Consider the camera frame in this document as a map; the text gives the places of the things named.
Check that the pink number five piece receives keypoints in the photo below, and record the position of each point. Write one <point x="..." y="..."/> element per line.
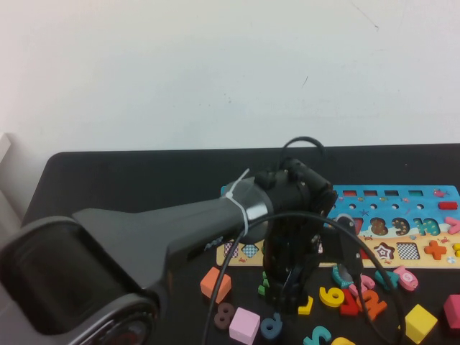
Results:
<point x="368" y="282"/>

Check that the pink wooden fish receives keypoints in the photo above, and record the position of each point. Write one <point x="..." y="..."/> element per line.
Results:
<point x="408" y="278"/>

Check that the red number seven piece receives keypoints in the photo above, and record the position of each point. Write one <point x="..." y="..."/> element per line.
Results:
<point x="348" y="309"/>

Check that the white zip tie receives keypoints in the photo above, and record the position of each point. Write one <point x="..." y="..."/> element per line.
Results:
<point x="239" y="205"/>

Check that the yellow wooden cube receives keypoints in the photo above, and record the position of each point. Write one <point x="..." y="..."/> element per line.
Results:
<point x="420" y="321"/>

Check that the orange number ten piece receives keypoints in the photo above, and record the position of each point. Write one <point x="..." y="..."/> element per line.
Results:
<point x="377" y="307"/>

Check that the brown number eight piece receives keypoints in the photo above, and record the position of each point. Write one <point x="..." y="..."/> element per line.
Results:
<point x="224" y="315"/>

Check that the yellow pentagon piece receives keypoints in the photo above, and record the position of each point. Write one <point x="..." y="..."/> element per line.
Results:
<point x="306" y="308"/>

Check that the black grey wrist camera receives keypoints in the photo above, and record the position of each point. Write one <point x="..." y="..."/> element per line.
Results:
<point x="345" y="248"/>

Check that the red minus sign piece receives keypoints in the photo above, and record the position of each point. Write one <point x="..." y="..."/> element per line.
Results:
<point x="447" y="205"/>

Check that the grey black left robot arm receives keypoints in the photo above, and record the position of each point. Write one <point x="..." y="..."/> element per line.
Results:
<point x="125" y="244"/>

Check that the yellow equals sign piece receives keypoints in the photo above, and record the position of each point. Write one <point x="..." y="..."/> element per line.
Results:
<point x="457" y="250"/>

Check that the teal wooden fish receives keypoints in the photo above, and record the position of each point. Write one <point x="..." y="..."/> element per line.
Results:
<point x="338" y="278"/>

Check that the pink wooden cube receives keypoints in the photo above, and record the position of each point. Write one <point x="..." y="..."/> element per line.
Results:
<point x="244" y="323"/>

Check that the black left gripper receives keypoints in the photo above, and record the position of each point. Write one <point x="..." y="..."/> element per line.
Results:
<point x="291" y="251"/>

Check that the blue-grey number nine piece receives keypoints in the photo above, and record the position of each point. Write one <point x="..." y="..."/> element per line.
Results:
<point x="278" y="321"/>

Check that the pink greater-than sign piece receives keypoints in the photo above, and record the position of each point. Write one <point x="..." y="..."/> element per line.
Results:
<point x="451" y="221"/>

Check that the orange plus sign piece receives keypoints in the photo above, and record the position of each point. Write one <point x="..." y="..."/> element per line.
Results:
<point x="435" y="250"/>

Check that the blue wooden puzzle board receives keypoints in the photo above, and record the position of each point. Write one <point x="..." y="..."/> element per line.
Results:
<point x="406" y="201"/>

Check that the green number three piece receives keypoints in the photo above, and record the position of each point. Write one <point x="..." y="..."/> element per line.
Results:
<point x="261" y="288"/>

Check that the teal number two piece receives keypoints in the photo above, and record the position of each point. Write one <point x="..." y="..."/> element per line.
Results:
<point x="323" y="332"/>

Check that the yellow number six piece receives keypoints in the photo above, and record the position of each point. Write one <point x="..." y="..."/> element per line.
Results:
<point x="325" y="293"/>

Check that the orange wooden cube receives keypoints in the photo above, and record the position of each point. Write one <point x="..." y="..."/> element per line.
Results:
<point x="208" y="284"/>

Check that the magenta wooden cube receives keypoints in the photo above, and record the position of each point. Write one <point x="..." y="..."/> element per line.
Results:
<point x="453" y="311"/>

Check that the teal number four piece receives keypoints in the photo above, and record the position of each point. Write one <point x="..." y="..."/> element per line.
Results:
<point x="390" y="282"/>

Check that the red triangle piece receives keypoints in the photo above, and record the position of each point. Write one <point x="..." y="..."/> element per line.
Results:
<point x="366" y="256"/>

